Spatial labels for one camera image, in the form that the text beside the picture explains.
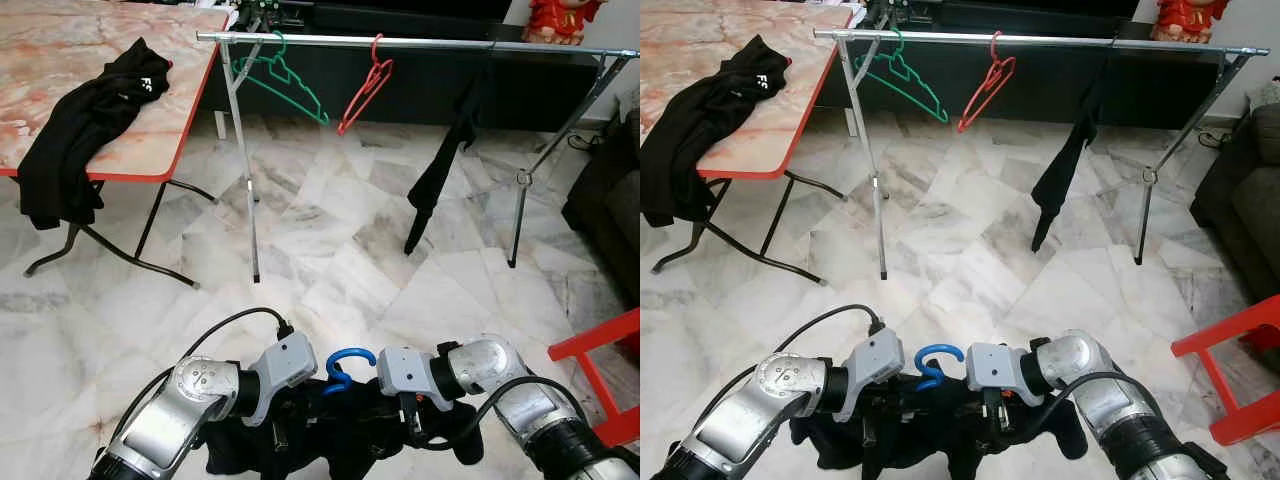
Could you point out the plain black garment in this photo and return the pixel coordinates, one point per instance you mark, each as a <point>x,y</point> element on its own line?
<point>930,440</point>
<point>340,440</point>

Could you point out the blue plastic hanger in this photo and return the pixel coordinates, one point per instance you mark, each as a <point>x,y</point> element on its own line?
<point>940,350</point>
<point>350,353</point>

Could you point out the black garment with red trim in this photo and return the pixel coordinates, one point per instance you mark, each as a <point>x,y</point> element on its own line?
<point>90,120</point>
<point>715,115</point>

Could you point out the red plastic hanger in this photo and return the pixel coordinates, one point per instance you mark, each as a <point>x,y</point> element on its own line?
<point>343,128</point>
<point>965,124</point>

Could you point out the green plastic hanger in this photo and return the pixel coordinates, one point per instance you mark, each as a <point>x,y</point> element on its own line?
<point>943,114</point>
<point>323,117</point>

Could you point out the red plastic stool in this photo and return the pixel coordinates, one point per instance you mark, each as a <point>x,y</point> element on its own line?
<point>1225,335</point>
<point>595,340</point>

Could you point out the black printed t-shirt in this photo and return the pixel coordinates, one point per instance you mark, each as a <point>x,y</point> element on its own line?
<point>450,160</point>
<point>1075,160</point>

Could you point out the black TV cabinet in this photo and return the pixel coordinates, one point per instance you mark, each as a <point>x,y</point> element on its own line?
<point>1140,85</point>
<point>540,85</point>

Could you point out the silver clothes rack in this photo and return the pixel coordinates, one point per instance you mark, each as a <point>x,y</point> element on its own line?
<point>1040,40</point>
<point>420,42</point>

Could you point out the marble pattern folding table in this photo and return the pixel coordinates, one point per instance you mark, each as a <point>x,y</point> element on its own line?
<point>60,50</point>
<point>690,45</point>

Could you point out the red figurine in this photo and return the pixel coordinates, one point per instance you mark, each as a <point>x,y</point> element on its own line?
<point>565,18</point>
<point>1190,18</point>

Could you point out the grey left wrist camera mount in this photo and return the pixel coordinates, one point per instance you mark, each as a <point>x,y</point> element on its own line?
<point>283,375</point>
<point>870,370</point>

